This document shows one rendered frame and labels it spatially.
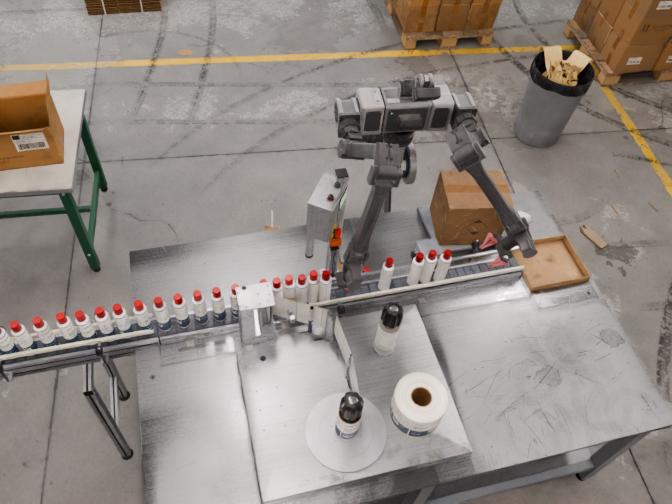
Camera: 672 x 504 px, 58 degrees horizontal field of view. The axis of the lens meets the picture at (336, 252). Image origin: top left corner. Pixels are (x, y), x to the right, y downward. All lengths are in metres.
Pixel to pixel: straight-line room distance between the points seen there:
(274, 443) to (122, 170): 2.67
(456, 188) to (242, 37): 3.25
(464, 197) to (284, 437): 1.31
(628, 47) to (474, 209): 3.15
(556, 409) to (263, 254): 1.44
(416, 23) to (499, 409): 3.75
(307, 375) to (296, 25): 3.94
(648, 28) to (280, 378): 4.23
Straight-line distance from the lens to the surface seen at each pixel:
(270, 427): 2.39
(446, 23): 5.66
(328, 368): 2.49
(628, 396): 2.86
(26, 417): 3.61
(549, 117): 4.78
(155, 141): 4.68
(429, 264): 2.65
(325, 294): 2.57
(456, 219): 2.82
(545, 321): 2.89
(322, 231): 2.28
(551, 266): 3.08
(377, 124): 2.59
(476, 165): 2.23
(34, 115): 3.64
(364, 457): 2.35
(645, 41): 5.72
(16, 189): 3.44
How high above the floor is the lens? 3.11
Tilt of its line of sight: 53 degrees down
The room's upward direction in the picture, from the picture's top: 6 degrees clockwise
